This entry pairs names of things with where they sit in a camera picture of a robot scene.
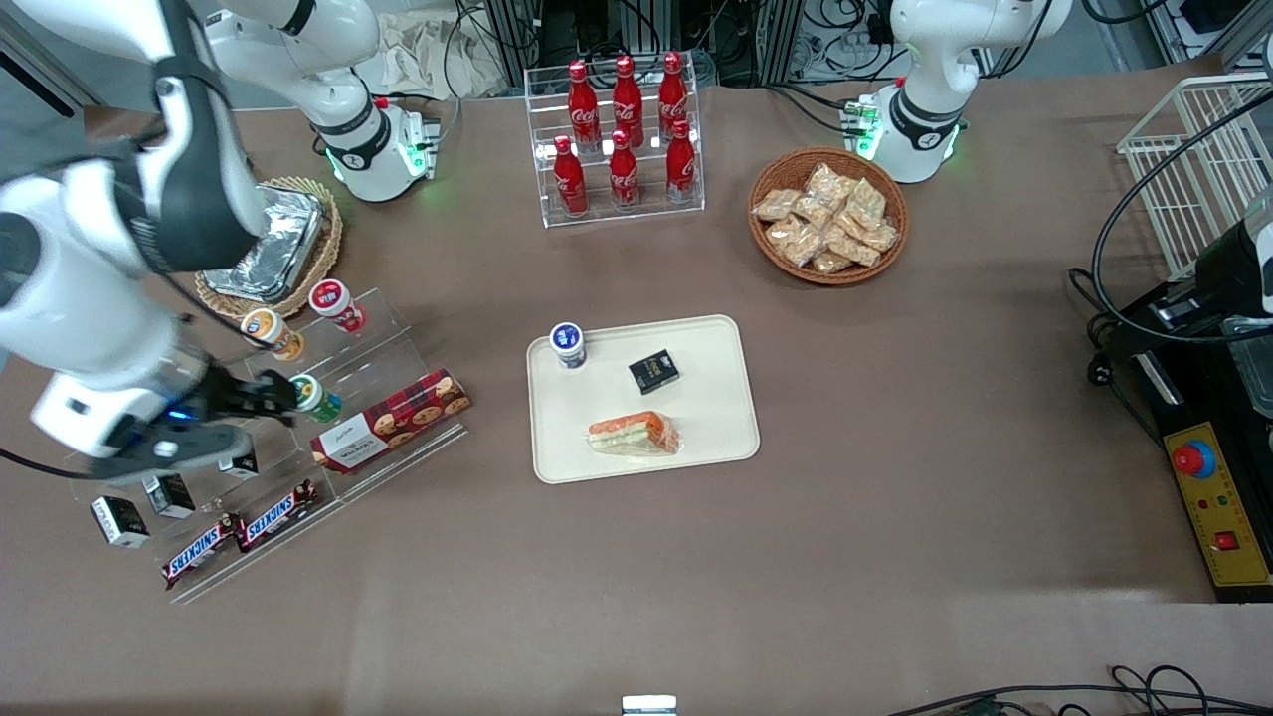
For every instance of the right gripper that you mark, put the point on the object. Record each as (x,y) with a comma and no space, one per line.
(223,396)

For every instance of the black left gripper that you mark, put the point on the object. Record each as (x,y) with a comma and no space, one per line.
(1162,328)

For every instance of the triangle sandwich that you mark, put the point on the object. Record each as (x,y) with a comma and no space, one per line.
(634,435)

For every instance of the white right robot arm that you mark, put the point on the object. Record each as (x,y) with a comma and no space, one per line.
(90,288)

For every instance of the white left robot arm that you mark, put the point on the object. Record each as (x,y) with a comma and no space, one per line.
(935,89)

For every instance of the beige plastic tray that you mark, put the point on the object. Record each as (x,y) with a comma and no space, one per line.
(696,398)

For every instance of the green lid cup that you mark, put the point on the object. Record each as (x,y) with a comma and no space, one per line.
(320,400)

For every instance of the orange lid cup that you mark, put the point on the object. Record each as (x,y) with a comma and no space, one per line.
(271,335)

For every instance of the small black box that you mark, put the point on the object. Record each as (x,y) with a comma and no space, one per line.
(241,464)
(119,520)
(169,495)
(653,371)

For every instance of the Snickers bar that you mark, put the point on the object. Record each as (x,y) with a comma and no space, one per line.
(278,514)
(203,549)

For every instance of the red lid cup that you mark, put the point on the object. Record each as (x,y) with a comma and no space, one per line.
(336,304)

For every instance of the red tartan shortbread box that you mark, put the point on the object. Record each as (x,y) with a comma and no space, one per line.
(390,420)

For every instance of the clear acrylic stepped stand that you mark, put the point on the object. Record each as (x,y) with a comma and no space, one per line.
(388,343)

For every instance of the red emergency stop button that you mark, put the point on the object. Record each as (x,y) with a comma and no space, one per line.
(1193,459)

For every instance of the foil container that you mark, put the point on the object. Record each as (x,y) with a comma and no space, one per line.
(283,244)

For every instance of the oval wicker basket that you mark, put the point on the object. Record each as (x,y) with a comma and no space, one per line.
(333,239)

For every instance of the black control box yellow panel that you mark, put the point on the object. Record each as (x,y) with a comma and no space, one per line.
(1218,527)

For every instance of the clear-wrapped snack pack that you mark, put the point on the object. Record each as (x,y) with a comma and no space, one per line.
(776,204)
(867,202)
(831,262)
(813,211)
(827,184)
(878,237)
(851,246)
(794,241)

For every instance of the blue lid cup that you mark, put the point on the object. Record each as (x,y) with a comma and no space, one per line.
(569,344)

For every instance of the red Coca-Cola bottle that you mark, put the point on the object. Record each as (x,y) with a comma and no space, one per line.
(624,171)
(672,94)
(569,179)
(680,164)
(627,99)
(583,104)

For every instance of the crumpled beige cloth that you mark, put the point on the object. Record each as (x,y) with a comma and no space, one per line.
(428,55)

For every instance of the round wicker basket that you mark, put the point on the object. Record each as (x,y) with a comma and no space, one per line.
(786,169)

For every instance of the clear acrylic bottle rack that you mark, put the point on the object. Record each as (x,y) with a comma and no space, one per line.
(646,214)

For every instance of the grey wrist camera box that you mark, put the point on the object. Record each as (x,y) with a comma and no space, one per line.
(189,452)

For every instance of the aluminium frame rack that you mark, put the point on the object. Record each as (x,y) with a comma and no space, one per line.
(756,40)

